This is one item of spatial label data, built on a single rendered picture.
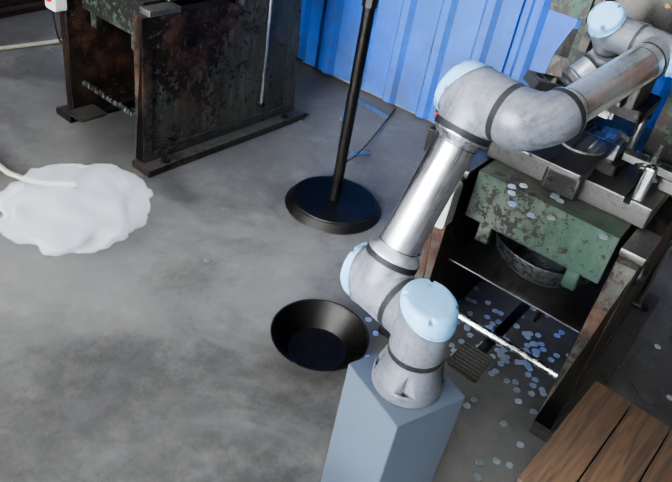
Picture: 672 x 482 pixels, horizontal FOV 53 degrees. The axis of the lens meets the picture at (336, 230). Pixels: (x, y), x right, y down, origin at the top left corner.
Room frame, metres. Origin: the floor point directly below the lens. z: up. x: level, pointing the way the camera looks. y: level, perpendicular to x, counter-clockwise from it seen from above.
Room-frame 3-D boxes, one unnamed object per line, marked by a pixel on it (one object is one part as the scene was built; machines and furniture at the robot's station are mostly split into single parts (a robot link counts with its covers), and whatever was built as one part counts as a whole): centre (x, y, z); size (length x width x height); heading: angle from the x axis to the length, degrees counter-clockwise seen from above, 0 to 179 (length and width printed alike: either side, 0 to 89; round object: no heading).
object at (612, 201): (1.69, -0.64, 0.68); 0.45 x 0.30 x 0.06; 58
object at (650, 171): (1.49, -0.72, 0.75); 0.03 x 0.03 x 0.10; 58
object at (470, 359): (1.58, -0.57, 0.14); 0.59 x 0.10 x 0.05; 148
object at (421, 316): (1.00, -0.20, 0.62); 0.13 x 0.12 x 0.14; 46
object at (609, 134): (1.69, -0.63, 0.76); 0.15 x 0.09 x 0.05; 58
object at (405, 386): (0.99, -0.20, 0.50); 0.15 x 0.15 x 0.10
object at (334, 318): (1.47, -0.01, 0.04); 0.30 x 0.30 x 0.07
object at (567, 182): (1.55, -0.54, 0.72); 0.25 x 0.14 x 0.14; 148
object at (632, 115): (1.70, -0.64, 0.86); 0.20 x 0.16 x 0.05; 58
